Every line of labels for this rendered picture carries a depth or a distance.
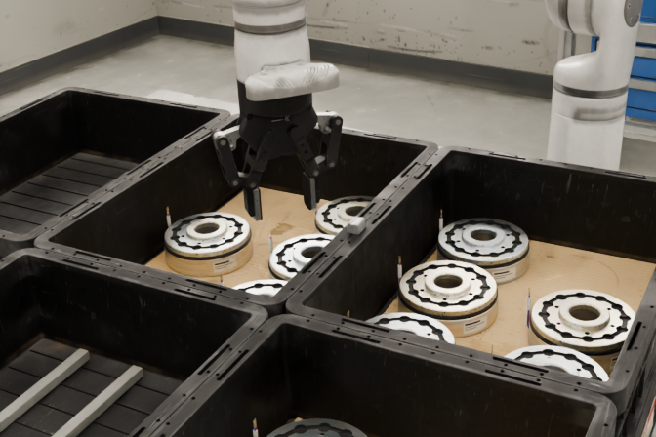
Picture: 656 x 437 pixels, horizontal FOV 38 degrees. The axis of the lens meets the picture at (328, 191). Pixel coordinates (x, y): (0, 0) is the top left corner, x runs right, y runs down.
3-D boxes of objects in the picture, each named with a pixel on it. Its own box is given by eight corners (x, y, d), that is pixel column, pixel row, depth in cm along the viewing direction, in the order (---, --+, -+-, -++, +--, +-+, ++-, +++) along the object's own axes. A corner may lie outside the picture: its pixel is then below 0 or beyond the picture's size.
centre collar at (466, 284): (434, 269, 102) (434, 264, 102) (477, 279, 100) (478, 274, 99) (417, 292, 98) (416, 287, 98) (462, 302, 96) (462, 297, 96)
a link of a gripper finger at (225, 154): (219, 126, 97) (241, 173, 100) (203, 134, 96) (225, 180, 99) (225, 135, 94) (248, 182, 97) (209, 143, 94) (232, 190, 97)
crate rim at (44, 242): (238, 127, 129) (236, 111, 128) (443, 161, 116) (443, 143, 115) (29, 264, 98) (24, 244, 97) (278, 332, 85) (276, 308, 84)
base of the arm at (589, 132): (555, 187, 133) (565, 71, 126) (622, 201, 128) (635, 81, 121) (533, 214, 126) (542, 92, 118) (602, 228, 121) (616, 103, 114)
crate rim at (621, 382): (443, 161, 116) (444, 143, 115) (702, 203, 103) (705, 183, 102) (278, 332, 85) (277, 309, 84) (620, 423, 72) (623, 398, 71)
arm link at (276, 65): (251, 104, 87) (246, 40, 85) (220, 70, 97) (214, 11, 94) (343, 90, 90) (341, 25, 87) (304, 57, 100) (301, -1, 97)
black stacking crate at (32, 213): (80, 158, 146) (68, 89, 141) (242, 190, 133) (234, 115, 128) (-139, 282, 115) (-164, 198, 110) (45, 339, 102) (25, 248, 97)
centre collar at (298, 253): (304, 243, 109) (304, 238, 108) (343, 250, 107) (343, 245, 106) (284, 263, 105) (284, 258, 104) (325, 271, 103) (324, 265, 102)
